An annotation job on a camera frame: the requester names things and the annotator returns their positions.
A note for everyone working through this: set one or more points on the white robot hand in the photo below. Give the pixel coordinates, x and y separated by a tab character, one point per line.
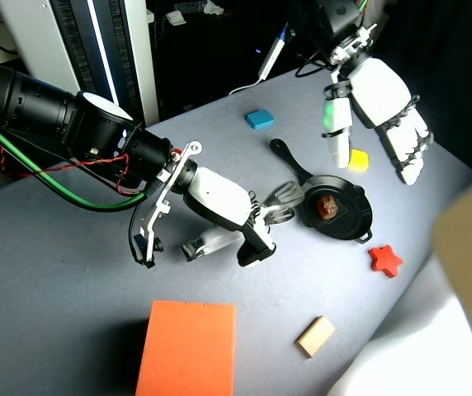
378	90
219	194

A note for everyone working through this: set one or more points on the brown toy meat chunk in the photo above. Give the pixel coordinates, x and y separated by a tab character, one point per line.
328	207

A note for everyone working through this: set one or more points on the black frying pan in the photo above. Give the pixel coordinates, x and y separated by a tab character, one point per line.
353	222

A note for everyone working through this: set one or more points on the yellow block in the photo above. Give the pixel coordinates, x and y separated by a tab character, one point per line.
360	160

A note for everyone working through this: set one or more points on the blue rounded block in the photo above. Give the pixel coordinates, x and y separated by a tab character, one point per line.
260	119

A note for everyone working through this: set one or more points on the large orange block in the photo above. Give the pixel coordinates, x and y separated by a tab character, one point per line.
186	350

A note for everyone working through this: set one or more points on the red star block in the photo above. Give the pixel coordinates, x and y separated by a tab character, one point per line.
385	260

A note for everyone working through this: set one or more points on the tan wooden rectangular block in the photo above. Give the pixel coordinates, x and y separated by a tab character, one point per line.
315	336

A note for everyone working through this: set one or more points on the small white box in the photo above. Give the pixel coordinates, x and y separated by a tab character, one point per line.
175	17

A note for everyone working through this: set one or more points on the beige cardboard panel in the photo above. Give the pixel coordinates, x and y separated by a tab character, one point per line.
471	247

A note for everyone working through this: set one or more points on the white crumpled tissue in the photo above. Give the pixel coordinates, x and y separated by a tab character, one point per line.
213	7

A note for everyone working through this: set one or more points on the grey table cloth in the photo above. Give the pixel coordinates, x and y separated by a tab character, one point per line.
54	309

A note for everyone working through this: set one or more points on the white backdrop sheet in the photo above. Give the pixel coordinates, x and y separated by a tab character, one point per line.
405	350

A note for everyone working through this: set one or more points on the white cabinet with black mesh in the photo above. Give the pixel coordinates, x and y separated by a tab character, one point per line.
29	37

